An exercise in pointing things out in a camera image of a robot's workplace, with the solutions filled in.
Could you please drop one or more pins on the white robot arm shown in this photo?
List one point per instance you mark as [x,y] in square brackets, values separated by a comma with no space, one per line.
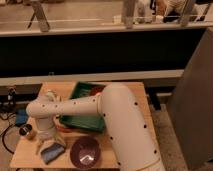
[134,148]

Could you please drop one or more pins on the purple bowl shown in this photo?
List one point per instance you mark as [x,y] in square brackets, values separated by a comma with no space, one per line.
[85,152]

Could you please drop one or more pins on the wooden table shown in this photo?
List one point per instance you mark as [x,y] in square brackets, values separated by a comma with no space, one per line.
[25,152]

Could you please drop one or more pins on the blue box on floor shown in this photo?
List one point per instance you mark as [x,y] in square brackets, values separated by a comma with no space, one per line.
[21,117]

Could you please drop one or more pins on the grey cabinet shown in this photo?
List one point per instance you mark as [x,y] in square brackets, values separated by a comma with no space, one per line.
[191,105]

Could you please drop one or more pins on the blue sponge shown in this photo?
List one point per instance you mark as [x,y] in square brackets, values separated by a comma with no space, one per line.
[52,152]

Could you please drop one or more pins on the metal can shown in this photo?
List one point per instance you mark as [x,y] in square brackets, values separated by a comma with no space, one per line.
[27,131]

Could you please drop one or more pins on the green plastic tray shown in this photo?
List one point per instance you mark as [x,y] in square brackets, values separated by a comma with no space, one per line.
[86,122]

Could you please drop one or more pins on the orange carrot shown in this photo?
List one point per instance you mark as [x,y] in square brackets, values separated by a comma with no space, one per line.
[63,129]

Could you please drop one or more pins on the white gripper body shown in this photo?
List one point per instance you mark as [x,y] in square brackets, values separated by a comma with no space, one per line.
[47,130]

